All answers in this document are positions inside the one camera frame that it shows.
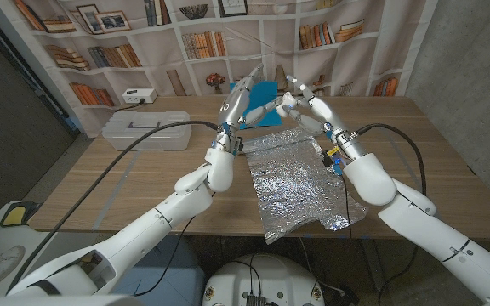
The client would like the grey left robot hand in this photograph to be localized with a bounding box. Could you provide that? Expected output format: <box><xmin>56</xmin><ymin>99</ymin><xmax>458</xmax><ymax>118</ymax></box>
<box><xmin>210</xmin><ymin>63</ymin><xmax>284</xmax><ymax>155</ymax></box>

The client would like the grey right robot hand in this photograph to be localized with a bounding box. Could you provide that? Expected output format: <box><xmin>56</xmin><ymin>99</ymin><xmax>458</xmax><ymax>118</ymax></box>
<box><xmin>285</xmin><ymin>75</ymin><xmax>368</xmax><ymax>162</ymax></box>

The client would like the white AirPods case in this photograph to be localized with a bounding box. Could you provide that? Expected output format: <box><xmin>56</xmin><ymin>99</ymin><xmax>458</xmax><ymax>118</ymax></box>
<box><xmin>276</xmin><ymin>92</ymin><xmax>299</xmax><ymax>119</ymax></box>

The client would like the blue folded origami paper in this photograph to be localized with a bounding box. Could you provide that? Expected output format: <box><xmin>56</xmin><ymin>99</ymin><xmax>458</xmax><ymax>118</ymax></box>
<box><xmin>230</xmin><ymin>80</ymin><xmax>283</xmax><ymax>130</ymax></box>

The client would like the aluminum foil sheet with roll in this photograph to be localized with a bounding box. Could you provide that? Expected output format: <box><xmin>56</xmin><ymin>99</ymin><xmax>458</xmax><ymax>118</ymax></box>
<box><xmin>240</xmin><ymin>128</ymin><xmax>368</xmax><ymax>246</ymax></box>

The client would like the printed bookshelf backdrop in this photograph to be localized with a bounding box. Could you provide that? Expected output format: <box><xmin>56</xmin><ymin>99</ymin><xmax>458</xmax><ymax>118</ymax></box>
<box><xmin>0</xmin><ymin>0</ymin><xmax>440</xmax><ymax>138</ymax></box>

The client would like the clear plastic storage box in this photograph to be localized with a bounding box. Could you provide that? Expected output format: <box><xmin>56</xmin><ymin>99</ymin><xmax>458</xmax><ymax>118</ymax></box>
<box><xmin>101</xmin><ymin>110</ymin><xmax>192</xmax><ymax>151</ymax></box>

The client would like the white power strip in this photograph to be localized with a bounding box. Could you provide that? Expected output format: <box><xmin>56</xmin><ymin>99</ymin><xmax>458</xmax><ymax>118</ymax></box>
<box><xmin>122</xmin><ymin>88</ymin><xmax>158</xmax><ymax>105</ymax></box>

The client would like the grey metal table leg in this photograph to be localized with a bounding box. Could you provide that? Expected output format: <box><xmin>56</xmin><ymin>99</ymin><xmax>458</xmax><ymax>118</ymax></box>
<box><xmin>362</xmin><ymin>238</ymin><xmax>389</xmax><ymax>293</ymax></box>

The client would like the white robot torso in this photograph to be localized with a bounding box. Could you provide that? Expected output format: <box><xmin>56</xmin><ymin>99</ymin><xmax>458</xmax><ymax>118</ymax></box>
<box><xmin>202</xmin><ymin>253</ymin><xmax>326</xmax><ymax>306</ymax></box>

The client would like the dark perforated metal panel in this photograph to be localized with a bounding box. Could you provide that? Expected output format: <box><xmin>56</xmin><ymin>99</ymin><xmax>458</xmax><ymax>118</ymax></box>
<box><xmin>0</xmin><ymin>8</ymin><xmax>80</xmax><ymax>222</ymax></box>

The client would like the yellow and black pedal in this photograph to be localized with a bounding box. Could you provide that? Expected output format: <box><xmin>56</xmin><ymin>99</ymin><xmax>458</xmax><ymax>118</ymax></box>
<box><xmin>0</xmin><ymin>201</ymin><xmax>37</xmax><ymax>229</ymax></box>

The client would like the white floor platform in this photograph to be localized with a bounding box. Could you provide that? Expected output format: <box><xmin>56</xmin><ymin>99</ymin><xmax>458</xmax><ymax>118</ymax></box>
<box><xmin>0</xmin><ymin>201</ymin><xmax>97</xmax><ymax>298</ymax></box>

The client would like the white sneaker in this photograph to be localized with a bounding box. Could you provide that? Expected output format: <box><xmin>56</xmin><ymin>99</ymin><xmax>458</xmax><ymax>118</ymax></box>
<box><xmin>0</xmin><ymin>245</ymin><xmax>26</xmax><ymax>277</ymax></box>

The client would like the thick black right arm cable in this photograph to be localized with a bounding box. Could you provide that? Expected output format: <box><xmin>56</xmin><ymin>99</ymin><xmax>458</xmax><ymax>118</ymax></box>
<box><xmin>353</xmin><ymin>122</ymin><xmax>428</xmax><ymax>306</ymax></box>

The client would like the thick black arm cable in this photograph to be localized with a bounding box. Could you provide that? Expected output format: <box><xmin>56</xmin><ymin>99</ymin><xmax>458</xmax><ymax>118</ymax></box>
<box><xmin>4</xmin><ymin>120</ymin><xmax>220</xmax><ymax>294</ymax></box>
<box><xmin>353</xmin><ymin>122</ymin><xmax>428</xmax><ymax>306</ymax></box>

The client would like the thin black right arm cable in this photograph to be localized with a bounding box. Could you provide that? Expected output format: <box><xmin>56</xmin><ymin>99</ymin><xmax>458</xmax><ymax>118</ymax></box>
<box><xmin>338</xmin><ymin>169</ymin><xmax>354</xmax><ymax>239</ymax></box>

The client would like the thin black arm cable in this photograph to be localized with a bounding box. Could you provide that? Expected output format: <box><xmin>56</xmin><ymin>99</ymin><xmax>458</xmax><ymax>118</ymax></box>
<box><xmin>134</xmin><ymin>190</ymin><xmax>216</xmax><ymax>298</ymax></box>
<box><xmin>338</xmin><ymin>169</ymin><xmax>354</xmax><ymax>239</ymax></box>

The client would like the black power strip cord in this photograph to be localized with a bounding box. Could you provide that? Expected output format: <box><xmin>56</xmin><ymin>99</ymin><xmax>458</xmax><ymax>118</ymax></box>
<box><xmin>114</xmin><ymin>98</ymin><xmax>146</xmax><ymax>113</ymax></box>

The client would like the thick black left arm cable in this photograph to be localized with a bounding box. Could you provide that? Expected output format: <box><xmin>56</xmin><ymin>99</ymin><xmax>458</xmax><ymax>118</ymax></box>
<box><xmin>4</xmin><ymin>120</ymin><xmax>220</xmax><ymax>294</ymax></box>

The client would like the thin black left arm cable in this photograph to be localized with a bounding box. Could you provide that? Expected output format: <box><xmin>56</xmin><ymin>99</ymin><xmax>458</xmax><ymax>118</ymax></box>
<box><xmin>134</xmin><ymin>190</ymin><xmax>216</xmax><ymax>298</ymax></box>

